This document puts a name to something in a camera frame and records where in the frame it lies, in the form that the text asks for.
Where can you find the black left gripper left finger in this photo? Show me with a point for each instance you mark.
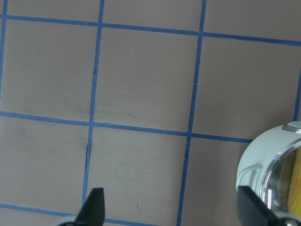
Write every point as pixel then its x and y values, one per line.
pixel 93 211

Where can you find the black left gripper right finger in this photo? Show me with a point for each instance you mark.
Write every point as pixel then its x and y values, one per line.
pixel 252 211

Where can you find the glass pot lid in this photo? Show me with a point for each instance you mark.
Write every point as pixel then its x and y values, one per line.
pixel 270 185

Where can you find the yellow corn cob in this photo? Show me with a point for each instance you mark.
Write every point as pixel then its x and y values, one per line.
pixel 289 190

